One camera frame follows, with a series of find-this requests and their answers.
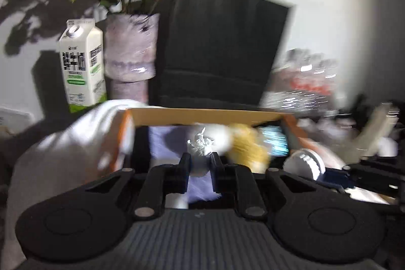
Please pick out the white green milk carton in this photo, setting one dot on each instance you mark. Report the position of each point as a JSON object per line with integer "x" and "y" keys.
{"x": 80, "y": 67}

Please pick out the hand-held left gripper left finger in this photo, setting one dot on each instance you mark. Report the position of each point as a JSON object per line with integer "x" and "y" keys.
{"x": 183, "y": 170}

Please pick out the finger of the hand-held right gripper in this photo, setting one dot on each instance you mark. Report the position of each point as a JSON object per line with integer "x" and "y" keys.
{"x": 379, "y": 166}
{"x": 337, "y": 177}

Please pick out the white plush toy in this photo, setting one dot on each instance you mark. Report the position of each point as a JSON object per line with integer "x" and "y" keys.
{"x": 218, "y": 137}

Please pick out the white thermos bottle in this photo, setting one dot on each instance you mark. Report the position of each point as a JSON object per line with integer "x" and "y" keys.
{"x": 378, "y": 130}

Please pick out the orange red cardboard box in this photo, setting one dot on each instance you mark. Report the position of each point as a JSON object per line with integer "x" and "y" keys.
{"x": 196, "y": 116}

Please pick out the black paper bag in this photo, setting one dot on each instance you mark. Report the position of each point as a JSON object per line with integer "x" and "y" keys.
{"x": 218, "y": 48}

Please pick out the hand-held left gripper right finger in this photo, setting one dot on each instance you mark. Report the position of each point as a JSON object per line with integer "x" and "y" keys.
{"x": 217, "y": 170}

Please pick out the yellow plush toy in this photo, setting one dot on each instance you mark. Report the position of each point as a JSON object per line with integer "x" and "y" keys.
{"x": 250, "y": 146}

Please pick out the pack of water bottles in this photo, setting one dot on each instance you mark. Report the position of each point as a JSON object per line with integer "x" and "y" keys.
{"x": 303, "y": 86}

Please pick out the white fluffy towel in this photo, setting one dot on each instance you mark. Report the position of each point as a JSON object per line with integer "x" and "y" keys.
{"x": 63, "y": 162}

